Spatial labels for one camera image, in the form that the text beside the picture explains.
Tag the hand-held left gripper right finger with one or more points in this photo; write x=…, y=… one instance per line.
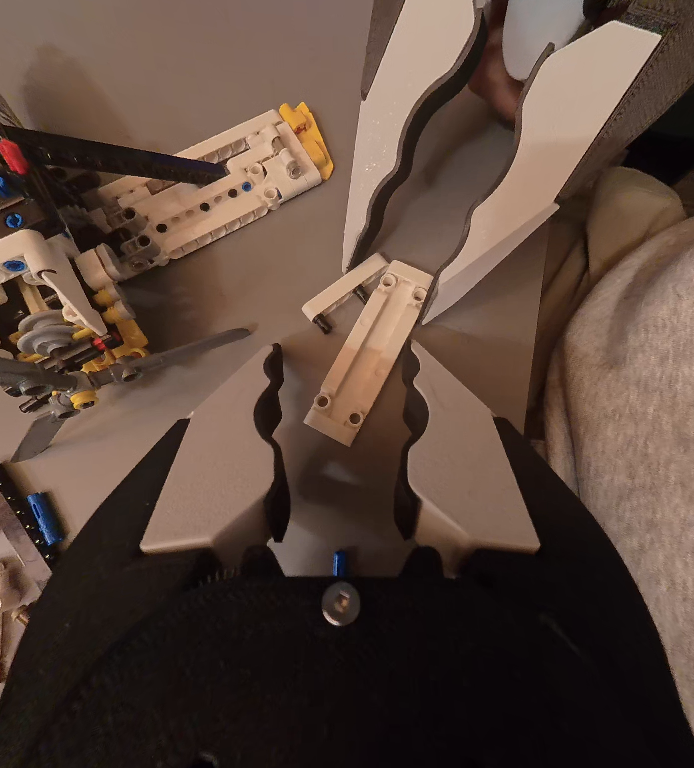
x=467, y=474

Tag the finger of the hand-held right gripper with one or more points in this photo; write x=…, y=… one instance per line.
x=563, y=138
x=401, y=120

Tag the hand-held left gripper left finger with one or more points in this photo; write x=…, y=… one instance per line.
x=215, y=480

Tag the white lego panel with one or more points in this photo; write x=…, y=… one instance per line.
x=371, y=360

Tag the white lego beam black pins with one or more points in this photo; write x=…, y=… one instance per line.
x=344, y=288

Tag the lego helicopter model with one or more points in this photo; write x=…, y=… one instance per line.
x=41, y=252

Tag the blue lego pin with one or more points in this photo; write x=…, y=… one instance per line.
x=339, y=564

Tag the pile of loose lego pieces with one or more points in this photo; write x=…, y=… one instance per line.
x=17, y=516

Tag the person's right hand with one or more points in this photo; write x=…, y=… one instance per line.
x=497, y=84

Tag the cream cloth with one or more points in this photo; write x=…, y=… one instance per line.
x=629, y=216

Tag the person's grey trousers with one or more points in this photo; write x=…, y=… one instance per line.
x=641, y=450

